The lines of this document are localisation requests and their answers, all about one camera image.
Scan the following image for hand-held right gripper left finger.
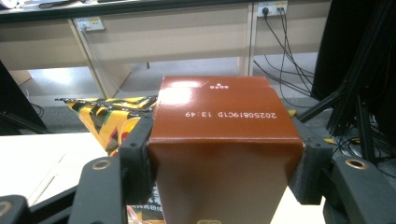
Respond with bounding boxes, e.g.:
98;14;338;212
119;115;157;207

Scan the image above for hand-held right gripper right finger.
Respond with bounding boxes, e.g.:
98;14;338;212
289;117;334;207

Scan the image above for yellow and black chips bag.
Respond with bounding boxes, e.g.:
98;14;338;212
55;95;165;224

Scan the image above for brown carton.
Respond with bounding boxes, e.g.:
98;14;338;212
147;75;305;224

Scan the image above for black metal stand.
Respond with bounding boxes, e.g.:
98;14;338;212
298;0;396;167

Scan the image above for beige wooden desk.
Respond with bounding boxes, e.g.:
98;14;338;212
0;0;332;99

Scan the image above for black floor cables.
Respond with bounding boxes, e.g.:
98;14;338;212
330;124;396;178

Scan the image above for black hanging cables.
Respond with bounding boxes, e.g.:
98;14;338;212
252;7;316;98

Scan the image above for white wall socket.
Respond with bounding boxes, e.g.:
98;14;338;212
74;16;106;33
256;0;290;19

